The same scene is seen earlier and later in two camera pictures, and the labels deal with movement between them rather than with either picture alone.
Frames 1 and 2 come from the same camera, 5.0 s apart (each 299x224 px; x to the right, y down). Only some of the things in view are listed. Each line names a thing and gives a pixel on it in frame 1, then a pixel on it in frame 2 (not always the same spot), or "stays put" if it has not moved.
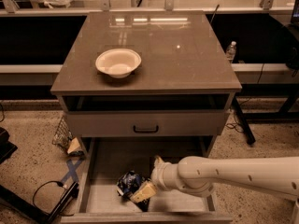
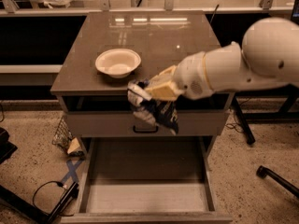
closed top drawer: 146,123 stays put
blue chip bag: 126,185 → 159,112
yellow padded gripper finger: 146,191 → 165,91
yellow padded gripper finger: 158,161 → 164,76
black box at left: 7,147 stays put
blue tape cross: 73,170 stays put
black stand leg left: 9,196 stays put
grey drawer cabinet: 146,74 stays put
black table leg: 247,131 stays put
